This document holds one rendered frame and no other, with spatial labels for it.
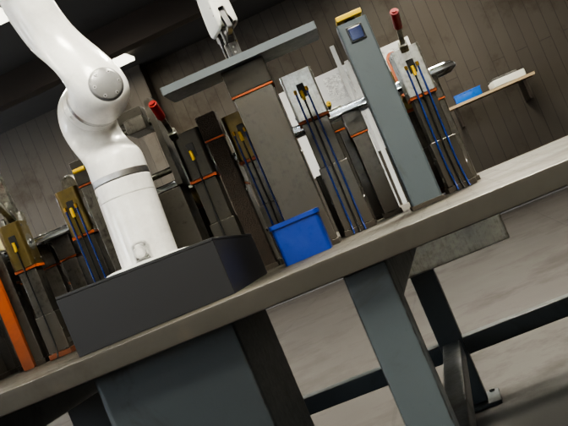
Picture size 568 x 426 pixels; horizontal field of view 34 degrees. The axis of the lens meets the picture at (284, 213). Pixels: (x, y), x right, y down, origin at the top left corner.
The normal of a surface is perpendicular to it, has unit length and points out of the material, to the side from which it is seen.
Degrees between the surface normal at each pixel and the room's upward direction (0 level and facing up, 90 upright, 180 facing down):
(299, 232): 90
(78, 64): 64
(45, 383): 90
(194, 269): 90
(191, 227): 90
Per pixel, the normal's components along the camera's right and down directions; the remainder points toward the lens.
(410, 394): -0.16, 0.05
